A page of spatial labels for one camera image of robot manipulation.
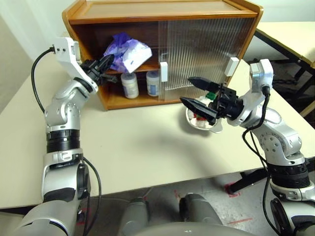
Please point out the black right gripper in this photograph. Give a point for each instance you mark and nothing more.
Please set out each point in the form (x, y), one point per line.
(226, 105)

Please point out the grey robot torso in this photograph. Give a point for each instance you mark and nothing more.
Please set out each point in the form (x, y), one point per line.
(197, 231)

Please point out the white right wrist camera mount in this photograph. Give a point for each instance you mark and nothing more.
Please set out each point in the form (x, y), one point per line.
(264, 73)

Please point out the black table leg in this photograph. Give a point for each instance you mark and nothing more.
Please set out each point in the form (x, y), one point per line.
(248, 182)

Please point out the white plastic bottle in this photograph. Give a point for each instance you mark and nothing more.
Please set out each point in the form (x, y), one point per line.
(130, 86)
(152, 84)

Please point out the white bowl with food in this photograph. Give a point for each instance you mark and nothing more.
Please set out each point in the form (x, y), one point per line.
(197, 121)

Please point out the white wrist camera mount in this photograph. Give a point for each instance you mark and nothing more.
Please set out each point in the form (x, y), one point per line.
(65, 56)
(264, 73)

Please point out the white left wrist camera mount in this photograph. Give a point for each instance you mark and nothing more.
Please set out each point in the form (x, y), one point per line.
(65, 56)

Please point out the grey rounded robot leg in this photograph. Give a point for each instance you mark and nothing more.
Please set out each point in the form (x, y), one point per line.
(135, 217)
(201, 210)

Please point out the ribbed glass sliding door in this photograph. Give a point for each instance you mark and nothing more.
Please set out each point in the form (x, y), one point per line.
(243, 32)
(162, 39)

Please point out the wooden cabinet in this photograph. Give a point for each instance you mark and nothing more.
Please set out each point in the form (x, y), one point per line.
(147, 11)

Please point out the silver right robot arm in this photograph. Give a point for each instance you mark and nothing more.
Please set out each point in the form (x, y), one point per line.
(280, 137)

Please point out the purple tissue pack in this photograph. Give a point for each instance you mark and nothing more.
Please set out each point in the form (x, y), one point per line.
(133, 54)

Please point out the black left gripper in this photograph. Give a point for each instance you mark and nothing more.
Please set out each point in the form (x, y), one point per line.
(93, 70)

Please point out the cream table with black frame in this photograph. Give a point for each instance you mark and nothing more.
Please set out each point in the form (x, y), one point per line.
(290, 34)

